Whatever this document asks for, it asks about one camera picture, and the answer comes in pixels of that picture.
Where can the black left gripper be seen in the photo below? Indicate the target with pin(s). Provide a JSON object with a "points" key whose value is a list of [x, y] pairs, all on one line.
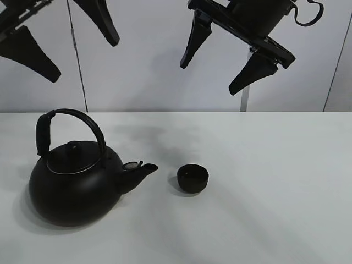
{"points": [[20, 46]]}

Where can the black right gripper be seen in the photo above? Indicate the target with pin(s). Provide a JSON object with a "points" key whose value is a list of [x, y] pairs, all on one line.
{"points": [[252, 22]]}

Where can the small black teacup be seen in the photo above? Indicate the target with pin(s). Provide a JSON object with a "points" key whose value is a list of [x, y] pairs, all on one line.
{"points": [[192, 178]]}

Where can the black round teapot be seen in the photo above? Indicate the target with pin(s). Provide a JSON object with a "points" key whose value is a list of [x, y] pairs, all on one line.
{"points": [[79, 182]]}

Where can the white vertical post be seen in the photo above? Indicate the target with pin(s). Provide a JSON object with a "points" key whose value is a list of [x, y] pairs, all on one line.
{"points": [[244, 99]]}

